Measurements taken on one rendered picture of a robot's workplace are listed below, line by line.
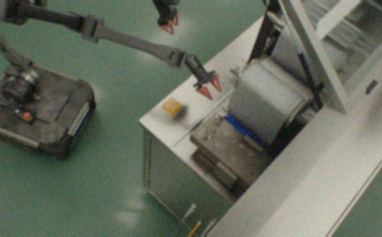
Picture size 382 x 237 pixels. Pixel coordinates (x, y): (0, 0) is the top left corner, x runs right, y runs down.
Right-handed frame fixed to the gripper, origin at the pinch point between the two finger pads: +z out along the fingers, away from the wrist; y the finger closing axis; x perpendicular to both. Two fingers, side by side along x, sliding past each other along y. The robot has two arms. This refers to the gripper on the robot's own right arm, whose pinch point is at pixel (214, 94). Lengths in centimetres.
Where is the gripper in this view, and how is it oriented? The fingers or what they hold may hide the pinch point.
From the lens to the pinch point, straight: 183.0
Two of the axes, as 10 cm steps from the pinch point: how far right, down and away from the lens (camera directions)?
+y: -6.6, 6.1, -4.3
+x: 4.7, -1.1, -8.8
